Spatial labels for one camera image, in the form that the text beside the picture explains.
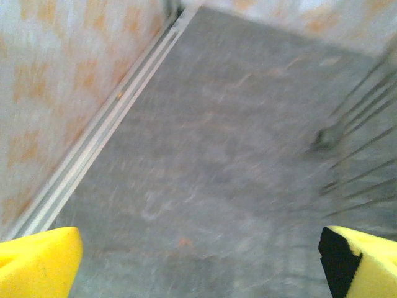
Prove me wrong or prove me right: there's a grey wire dish rack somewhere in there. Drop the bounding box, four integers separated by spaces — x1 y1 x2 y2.
306 43 397 223

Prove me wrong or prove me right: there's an aluminium side rail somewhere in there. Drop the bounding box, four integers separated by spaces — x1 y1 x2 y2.
0 4 199 243

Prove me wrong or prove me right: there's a left gripper yellow-padded right finger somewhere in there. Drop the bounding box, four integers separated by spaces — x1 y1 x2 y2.
318 225 397 298

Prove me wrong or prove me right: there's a left gripper yellow-padded left finger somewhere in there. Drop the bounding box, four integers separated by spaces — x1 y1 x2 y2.
0 226 84 298

